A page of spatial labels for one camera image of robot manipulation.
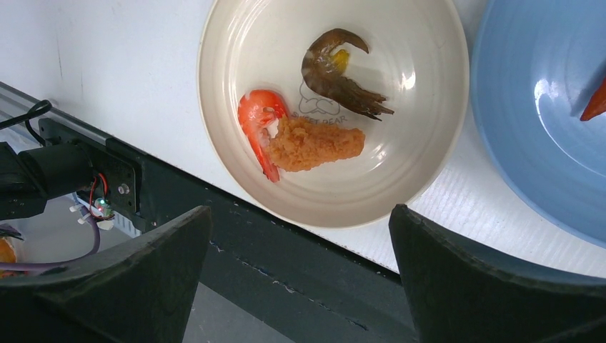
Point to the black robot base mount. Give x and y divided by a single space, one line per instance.
305 287

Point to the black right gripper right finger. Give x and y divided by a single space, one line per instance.
460 290

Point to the orange fried food piece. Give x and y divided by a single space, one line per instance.
301 145

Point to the orange toy food piece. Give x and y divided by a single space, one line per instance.
596 105

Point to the brown toy shrimp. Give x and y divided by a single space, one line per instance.
323 71

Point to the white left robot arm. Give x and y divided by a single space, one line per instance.
30 178

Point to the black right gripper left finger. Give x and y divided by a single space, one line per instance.
141 290

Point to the blue round plate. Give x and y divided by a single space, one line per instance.
535 66

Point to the cream round plate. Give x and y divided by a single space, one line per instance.
417 58

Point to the red toy shrimp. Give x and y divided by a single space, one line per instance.
257 110

